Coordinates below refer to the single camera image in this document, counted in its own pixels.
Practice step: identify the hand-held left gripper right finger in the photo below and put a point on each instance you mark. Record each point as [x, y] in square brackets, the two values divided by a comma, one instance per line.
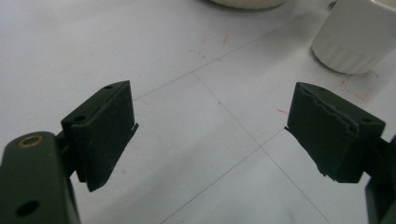
[327, 137]

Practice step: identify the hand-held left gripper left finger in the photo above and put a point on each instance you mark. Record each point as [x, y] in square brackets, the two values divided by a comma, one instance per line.
[102, 133]

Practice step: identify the white cup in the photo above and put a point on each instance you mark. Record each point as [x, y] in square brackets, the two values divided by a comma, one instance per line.
[351, 34]

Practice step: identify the beige rice container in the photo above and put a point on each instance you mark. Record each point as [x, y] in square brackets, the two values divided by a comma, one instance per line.
[249, 3]

